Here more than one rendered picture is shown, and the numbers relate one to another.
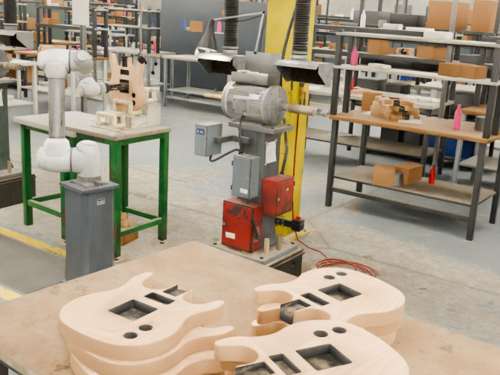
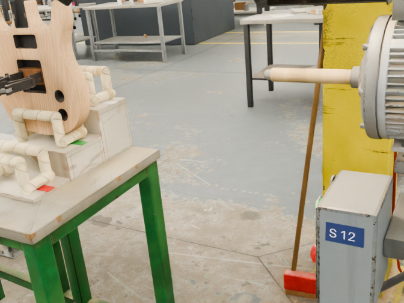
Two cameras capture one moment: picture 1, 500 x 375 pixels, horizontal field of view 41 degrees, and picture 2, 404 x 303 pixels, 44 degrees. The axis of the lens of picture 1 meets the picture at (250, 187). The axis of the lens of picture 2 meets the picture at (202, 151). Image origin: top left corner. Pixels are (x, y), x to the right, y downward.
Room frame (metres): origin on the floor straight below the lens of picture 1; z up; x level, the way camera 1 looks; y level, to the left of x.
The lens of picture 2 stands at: (3.51, 0.60, 1.52)
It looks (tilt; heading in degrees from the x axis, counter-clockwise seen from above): 21 degrees down; 356
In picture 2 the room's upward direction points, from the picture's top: 5 degrees counter-clockwise
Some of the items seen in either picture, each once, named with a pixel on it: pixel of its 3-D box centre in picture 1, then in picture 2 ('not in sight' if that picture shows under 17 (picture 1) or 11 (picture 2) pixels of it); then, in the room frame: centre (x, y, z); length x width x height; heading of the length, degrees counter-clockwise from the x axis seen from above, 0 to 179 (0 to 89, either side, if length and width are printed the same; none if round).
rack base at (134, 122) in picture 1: (126, 120); (54, 153); (5.03, 0.95, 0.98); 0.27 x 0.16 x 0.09; 55
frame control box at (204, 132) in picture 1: (219, 144); (395, 252); (4.24, 0.21, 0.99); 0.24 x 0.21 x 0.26; 55
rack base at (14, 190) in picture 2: (111, 127); (20, 183); (4.91, 1.04, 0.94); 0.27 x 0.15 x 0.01; 55
